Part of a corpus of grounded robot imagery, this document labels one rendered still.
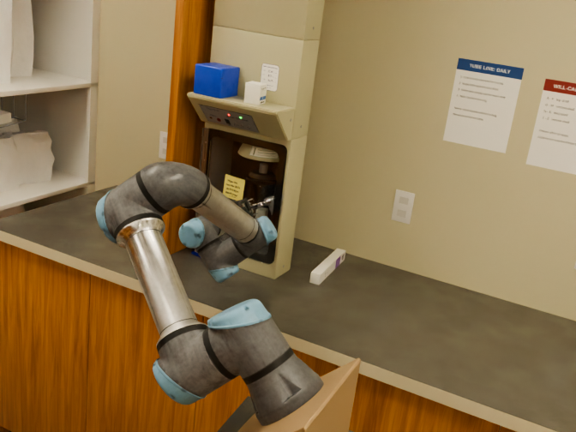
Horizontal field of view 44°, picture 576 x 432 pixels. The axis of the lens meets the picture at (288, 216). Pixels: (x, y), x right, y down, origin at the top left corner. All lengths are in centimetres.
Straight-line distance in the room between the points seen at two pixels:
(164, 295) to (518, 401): 94
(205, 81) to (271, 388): 109
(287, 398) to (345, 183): 133
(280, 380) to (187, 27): 124
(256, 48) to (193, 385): 113
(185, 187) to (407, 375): 76
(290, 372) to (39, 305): 141
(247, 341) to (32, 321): 142
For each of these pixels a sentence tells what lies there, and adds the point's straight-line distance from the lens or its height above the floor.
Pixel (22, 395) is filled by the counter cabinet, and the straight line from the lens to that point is 290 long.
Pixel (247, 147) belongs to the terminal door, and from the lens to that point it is 225.
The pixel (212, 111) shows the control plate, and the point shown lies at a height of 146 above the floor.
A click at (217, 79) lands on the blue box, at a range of 216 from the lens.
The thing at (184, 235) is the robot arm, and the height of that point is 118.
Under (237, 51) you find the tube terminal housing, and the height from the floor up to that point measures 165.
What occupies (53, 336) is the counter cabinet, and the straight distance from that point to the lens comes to 265.
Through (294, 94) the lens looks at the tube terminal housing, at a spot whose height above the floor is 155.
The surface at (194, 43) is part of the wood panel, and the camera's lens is 231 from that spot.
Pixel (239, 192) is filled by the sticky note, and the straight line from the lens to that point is 229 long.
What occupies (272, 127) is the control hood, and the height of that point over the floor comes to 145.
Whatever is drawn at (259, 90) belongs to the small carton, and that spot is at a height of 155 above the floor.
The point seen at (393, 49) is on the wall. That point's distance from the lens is 248.
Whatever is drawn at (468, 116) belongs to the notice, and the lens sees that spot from 242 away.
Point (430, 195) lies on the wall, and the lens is 250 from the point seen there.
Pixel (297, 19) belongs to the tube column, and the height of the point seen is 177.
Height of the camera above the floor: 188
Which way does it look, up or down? 19 degrees down
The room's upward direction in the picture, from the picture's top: 7 degrees clockwise
